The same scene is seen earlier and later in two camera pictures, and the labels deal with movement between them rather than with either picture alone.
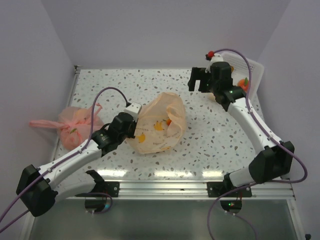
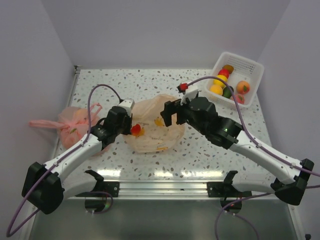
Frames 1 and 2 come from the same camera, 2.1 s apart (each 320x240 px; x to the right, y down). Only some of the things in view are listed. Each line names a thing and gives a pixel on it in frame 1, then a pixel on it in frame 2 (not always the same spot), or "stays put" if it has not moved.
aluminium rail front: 196,189 stays put
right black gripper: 199,73 -> 171,108
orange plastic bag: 161,124 stays put
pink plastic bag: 74,124 stays put
